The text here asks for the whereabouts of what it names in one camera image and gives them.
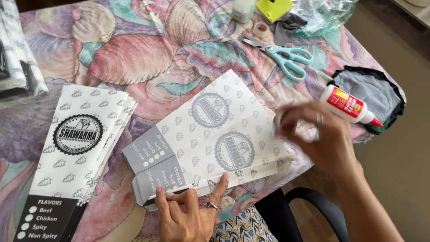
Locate plastic-wrapped paper sheet bundle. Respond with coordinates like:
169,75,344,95
0,0,49,103

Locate person's left hand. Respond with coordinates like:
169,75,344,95
155,173,232,242

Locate grey and black cloth pile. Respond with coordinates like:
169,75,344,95
327,65,406,136

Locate floral shell print tablecloth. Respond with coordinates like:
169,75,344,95
0,0,407,242

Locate clear plastic bag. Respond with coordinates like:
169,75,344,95
292,0,359,38

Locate white furniture edge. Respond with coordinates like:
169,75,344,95
391,0,430,18

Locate teal handled scissors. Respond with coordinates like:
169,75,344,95
240,34,314,82

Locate stack of printed paper bags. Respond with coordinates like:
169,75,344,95
13,84,138,242

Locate white glue bottle red label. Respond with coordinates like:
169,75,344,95
319,84,384,128

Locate yellow-green sticky note block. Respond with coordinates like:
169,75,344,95
256,0,295,24

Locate person's right hand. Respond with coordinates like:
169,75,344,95
274,100,358,183

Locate person's floral patterned clothing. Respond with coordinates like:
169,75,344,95
209,205,279,242

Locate white plastic bottle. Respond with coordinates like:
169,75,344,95
231,0,258,24

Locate small grey cloth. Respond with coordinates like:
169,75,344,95
273,12,308,47

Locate white printed paper bag sheet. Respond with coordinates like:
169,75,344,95
122,69,293,212

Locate clear tape roll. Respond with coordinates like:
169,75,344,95
253,22,270,38

